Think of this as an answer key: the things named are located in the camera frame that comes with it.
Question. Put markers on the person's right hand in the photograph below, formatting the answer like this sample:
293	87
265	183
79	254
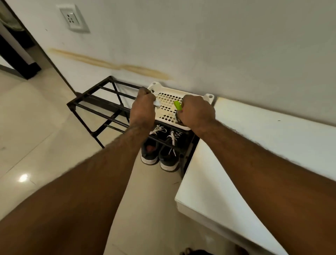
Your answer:
198	113

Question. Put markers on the person's left hand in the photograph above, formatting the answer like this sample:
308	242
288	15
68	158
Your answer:
142	110

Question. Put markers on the person's left fingers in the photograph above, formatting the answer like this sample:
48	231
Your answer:
147	93

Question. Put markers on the person's right fingers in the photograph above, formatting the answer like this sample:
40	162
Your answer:
183	105

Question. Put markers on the small green plastic piece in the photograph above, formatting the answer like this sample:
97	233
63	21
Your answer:
178	105

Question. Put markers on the small white plastic piece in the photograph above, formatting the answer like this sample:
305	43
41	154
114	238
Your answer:
157	103

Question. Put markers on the person's right forearm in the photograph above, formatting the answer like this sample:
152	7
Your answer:
275	189

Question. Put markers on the person's left forearm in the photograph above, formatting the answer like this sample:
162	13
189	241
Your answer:
78	189

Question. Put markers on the white perforated plastic tray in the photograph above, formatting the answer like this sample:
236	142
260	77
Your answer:
166	103

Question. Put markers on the black metal shoe rack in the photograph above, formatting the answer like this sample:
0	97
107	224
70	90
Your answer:
105	101

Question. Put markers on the black sneaker with white laces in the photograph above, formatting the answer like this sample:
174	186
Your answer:
169	160
150	153

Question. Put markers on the white table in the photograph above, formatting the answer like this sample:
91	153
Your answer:
228	168

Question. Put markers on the white wall socket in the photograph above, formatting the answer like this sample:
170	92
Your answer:
72	18

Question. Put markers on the dark door frame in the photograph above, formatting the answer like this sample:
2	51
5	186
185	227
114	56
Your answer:
15	55

